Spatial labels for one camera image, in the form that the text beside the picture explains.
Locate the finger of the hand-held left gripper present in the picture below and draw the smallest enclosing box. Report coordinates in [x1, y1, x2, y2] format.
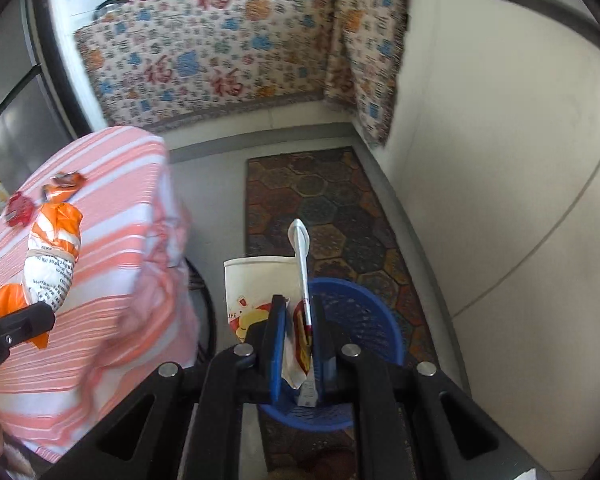
[0, 301, 56, 346]

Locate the white cartoon paper bag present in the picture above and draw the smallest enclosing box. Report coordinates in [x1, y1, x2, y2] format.
[223, 255, 303, 346]

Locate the red snack packet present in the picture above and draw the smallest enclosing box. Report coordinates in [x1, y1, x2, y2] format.
[5, 192, 35, 227]

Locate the blue plastic basket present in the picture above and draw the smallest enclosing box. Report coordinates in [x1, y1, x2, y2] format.
[257, 277, 406, 431]

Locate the grey refrigerator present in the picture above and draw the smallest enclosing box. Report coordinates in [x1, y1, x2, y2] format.
[0, 0, 76, 181]

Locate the white yellow snack bag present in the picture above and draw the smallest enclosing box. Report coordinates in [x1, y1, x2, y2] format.
[281, 219, 317, 407]

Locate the printed blanket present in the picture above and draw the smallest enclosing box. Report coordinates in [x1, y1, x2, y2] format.
[74, 0, 343, 135]
[324, 0, 411, 150]

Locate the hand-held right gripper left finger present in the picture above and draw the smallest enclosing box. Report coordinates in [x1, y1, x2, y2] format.
[45, 294, 291, 480]

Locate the striped tablecloth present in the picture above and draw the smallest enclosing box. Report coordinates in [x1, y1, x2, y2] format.
[0, 126, 201, 463]

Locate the orange white snack bag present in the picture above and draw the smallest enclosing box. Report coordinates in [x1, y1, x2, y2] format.
[0, 184, 84, 351]

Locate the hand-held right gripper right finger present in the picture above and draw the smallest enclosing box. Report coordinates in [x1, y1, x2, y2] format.
[312, 294, 556, 480]

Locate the hexagon patterned floor mat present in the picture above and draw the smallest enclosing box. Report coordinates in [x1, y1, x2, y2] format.
[244, 146, 438, 480]

